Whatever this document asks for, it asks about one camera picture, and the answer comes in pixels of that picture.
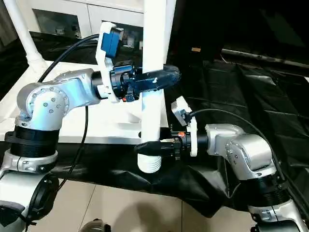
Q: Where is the white plastic table top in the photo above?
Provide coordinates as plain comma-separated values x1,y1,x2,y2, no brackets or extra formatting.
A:
0,62,169,145

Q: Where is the black plastic mat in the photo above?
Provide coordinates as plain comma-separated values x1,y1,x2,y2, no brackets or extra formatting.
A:
0,31,309,218

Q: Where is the white glass-door cabinet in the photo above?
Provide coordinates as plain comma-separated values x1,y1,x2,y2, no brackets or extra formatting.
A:
29,0,145,49

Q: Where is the black low bench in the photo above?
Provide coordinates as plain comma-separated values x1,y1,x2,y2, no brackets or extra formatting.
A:
222,47,309,66

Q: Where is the grey curtain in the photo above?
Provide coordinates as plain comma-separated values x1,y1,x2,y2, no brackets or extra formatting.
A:
0,7,17,46

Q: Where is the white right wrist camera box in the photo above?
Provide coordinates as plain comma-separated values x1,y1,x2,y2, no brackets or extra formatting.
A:
171,96,198,158

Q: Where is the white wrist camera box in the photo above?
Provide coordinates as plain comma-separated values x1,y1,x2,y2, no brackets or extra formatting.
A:
171,96,198,158
95,22,125,103

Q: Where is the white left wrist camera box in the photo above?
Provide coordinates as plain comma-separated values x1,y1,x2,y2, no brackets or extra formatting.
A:
95,22,125,103

